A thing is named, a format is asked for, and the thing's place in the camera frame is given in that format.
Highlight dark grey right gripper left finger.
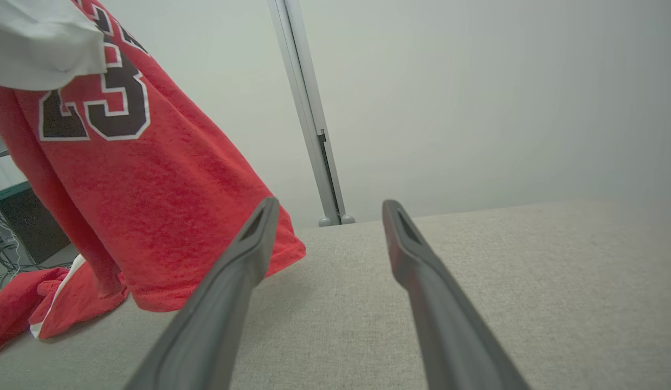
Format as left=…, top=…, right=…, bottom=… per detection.
left=124, top=197, right=280, bottom=390

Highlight green-edged table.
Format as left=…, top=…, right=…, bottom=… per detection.
left=0, top=129, right=33, bottom=206

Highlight grey metal partition post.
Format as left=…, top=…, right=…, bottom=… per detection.
left=267, top=0, right=356, bottom=228

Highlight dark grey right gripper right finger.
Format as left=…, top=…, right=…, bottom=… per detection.
left=383, top=199, right=531, bottom=390

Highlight tangle of floor cables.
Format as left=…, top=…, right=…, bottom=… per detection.
left=0, top=216, right=31, bottom=288

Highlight red shorts with white stripes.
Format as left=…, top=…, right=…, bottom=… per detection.
left=0, top=253, right=130, bottom=358

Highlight dark cabinet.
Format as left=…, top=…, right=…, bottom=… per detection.
left=0, top=187, right=72, bottom=266

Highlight red Bulls 23 jersey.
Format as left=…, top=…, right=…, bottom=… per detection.
left=0, top=0, right=307, bottom=313

